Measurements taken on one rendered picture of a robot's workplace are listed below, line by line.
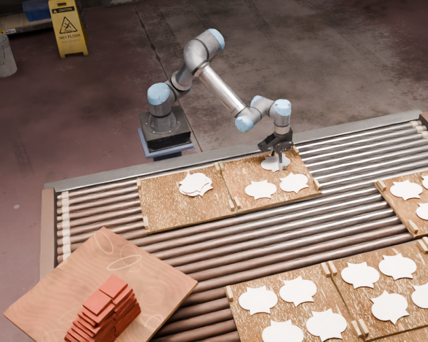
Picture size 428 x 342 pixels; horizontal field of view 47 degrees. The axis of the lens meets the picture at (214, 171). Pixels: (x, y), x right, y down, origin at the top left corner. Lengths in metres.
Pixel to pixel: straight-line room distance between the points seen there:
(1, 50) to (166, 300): 4.12
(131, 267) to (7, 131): 3.03
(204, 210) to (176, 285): 0.49
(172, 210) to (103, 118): 2.46
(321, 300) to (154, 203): 0.87
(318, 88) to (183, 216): 2.86
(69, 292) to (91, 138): 2.60
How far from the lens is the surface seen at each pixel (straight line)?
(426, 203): 2.36
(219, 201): 2.26
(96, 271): 1.95
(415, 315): 1.98
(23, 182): 4.13
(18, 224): 3.80
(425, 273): 2.11
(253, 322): 1.87
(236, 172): 2.40
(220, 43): 2.34
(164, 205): 2.27
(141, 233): 2.20
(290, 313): 1.89
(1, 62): 5.58
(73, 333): 1.73
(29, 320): 1.91
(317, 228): 2.18
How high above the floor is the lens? 2.53
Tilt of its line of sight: 41 degrees down
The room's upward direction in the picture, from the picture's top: 4 degrees counter-clockwise
